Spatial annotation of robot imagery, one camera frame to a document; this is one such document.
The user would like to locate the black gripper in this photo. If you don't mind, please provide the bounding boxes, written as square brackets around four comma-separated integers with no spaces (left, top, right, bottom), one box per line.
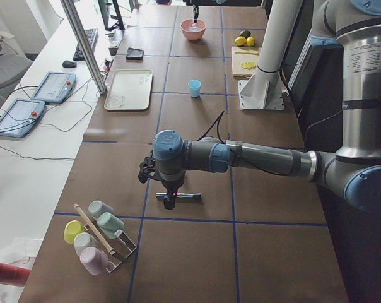
[191,0,199,24]
[138,153,185,210]

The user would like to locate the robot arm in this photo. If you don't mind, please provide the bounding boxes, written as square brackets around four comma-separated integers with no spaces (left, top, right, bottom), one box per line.
[138,1,381,211]
[185,0,225,24]

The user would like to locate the pink bowl of ice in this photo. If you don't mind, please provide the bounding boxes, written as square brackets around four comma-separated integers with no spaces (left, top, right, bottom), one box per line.
[180,19,206,41]

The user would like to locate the mint green cup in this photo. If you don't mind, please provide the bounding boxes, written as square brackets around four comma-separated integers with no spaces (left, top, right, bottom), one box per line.
[97,212,124,239]

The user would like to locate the grey cup on rack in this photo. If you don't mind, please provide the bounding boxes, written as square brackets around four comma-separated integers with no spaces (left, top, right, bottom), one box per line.
[88,200,115,220]

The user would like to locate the light blue plastic cup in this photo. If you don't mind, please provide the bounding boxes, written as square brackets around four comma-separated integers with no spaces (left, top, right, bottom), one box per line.
[188,80,201,98]

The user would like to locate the white cup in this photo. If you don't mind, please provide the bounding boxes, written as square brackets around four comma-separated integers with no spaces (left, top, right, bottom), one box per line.
[73,232,98,257]

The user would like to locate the pink cup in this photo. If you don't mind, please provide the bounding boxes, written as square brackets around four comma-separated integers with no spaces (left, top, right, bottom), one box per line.
[79,247,108,275]

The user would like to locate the yellow cup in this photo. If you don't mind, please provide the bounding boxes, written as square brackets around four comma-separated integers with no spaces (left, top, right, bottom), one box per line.
[63,220,85,245]

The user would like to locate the steel muddler black tip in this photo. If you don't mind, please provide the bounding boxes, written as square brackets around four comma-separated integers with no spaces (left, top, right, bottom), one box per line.
[155,192,202,201]

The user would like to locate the whole lemon left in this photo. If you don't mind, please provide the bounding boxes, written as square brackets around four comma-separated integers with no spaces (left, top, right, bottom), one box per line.
[234,36,247,47]

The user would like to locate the whole lemon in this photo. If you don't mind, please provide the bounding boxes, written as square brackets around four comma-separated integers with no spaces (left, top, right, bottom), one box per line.
[234,36,247,47]
[245,36,255,47]

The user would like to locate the green avocado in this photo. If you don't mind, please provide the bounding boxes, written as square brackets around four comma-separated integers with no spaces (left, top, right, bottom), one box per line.
[239,30,251,39]

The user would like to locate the whole lemon right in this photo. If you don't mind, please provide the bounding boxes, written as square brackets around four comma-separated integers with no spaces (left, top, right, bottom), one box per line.
[245,36,255,47]

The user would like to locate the wooden cutting board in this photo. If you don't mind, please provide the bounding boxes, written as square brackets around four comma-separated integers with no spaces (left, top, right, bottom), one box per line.
[231,46,261,77]

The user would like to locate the yellow plastic knife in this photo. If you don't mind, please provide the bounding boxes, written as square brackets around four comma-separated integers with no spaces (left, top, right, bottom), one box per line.
[234,50,260,56]

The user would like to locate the grey folded cloth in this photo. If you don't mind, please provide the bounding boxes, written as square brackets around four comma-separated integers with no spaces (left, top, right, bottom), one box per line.
[126,47,144,61]

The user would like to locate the lemon slices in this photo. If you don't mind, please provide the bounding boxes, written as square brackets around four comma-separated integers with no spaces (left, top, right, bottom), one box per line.
[240,61,257,69]

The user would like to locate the black monitor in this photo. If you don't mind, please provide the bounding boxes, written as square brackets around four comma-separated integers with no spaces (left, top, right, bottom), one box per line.
[97,0,125,32]

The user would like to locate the cream bear serving tray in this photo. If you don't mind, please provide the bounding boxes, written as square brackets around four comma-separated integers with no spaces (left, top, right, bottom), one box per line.
[104,69,153,111]

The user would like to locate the black keyboard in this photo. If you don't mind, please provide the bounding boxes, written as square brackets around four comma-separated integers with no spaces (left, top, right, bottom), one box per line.
[72,28,99,62]

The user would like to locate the black computer mouse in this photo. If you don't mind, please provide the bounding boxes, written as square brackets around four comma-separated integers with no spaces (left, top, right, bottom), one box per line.
[62,60,77,69]

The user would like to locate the far teach pendant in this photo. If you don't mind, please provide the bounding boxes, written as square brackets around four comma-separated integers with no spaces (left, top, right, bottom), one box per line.
[31,71,76,104]

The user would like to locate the teach pendant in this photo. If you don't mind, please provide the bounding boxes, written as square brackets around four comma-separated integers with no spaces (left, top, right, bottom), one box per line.
[0,99,45,138]
[31,71,76,104]

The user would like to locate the near teach pendant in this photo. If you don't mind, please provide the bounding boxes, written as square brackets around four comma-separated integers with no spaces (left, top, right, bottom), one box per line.
[0,99,45,138]

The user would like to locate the red bottle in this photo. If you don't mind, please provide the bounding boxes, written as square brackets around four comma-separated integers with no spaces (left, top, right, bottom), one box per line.
[0,263,31,287]

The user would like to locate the white wire cup rack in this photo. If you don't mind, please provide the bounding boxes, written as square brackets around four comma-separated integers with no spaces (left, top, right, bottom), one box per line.
[84,224,137,273]

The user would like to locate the wooden rack handle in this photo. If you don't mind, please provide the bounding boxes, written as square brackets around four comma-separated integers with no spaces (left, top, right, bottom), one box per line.
[73,203,115,256]

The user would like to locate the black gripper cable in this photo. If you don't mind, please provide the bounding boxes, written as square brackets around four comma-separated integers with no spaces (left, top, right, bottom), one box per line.
[198,110,225,148]

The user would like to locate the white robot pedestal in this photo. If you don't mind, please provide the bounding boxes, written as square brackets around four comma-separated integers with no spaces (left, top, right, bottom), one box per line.
[238,0,303,110]

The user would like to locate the aluminium frame post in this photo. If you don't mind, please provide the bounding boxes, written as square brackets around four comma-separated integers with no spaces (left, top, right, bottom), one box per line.
[61,0,107,95]

